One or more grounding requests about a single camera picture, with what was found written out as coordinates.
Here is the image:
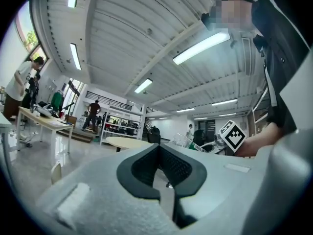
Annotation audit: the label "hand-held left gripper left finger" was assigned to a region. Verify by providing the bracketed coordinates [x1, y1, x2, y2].
[36, 143, 180, 235]

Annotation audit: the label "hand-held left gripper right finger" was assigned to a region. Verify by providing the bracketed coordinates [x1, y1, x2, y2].
[159, 143, 271, 230]

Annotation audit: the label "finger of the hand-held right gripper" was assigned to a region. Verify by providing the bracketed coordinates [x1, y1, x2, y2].
[201, 141, 217, 154]

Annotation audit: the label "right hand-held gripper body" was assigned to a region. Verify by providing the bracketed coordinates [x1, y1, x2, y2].
[206, 120, 247, 155]

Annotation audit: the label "clear plastic bottle green label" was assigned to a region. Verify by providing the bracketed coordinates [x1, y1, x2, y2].
[171, 132, 207, 153]

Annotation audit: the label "beige waste bin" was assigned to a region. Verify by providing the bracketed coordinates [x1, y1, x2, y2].
[50, 162, 63, 185]

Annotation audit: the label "person's right forearm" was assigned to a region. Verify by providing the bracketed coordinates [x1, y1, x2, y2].
[236, 125, 286, 159]

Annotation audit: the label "black headrest office chair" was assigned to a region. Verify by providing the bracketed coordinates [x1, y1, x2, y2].
[192, 129, 206, 146]

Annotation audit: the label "black glass double door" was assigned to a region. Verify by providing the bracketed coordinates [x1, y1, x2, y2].
[197, 118, 216, 137]

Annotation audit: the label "black mesh office chair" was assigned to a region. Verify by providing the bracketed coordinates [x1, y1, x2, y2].
[146, 126, 162, 144]

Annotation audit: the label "round beige table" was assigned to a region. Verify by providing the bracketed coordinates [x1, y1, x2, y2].
[106, 136, 154, 153]

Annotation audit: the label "low wooden platform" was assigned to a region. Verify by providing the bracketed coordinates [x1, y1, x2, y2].
[55, 127, 96, 144]

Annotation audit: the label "white metal storage rack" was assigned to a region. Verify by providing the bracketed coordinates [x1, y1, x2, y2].
[99, 105, 145, 147]

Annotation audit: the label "wooden-top desk white legs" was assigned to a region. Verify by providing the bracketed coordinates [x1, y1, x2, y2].
[16, 106, 74, 154]

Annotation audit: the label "black mezzanine railing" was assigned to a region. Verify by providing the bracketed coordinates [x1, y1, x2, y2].
[85, 90, 133, 112]

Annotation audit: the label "person's black striped jacket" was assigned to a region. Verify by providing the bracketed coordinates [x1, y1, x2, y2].
[251, 0, 313, 134]

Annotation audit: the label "green hanging garment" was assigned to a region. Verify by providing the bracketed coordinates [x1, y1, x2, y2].
[50, 90, 65, 113]

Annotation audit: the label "person's head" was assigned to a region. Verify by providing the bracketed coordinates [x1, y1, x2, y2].
[201, 0, 259, 31]

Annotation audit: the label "dark-framed window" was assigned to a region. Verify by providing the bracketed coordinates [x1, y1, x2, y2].
[14, 0, 49, 61]

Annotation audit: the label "black head-worn camera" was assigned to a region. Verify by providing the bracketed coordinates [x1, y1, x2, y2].
[201, 12, 215, 31]

